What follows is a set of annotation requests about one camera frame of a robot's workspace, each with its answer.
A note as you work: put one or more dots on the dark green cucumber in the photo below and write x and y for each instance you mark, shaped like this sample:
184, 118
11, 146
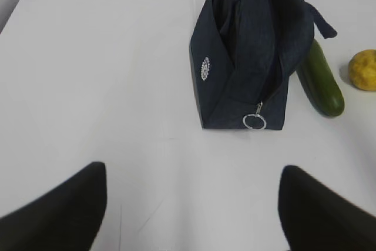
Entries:
319, 83

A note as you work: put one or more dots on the navy blue lunch bag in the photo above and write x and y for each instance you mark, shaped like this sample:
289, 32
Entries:
243, 54

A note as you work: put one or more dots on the yellow pear-shaped squash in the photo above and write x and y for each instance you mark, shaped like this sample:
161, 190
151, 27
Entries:
361, 70

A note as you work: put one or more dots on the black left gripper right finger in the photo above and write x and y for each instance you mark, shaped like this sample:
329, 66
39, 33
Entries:
313, 217

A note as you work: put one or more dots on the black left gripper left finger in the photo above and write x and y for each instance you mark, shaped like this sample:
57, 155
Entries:
66, 218

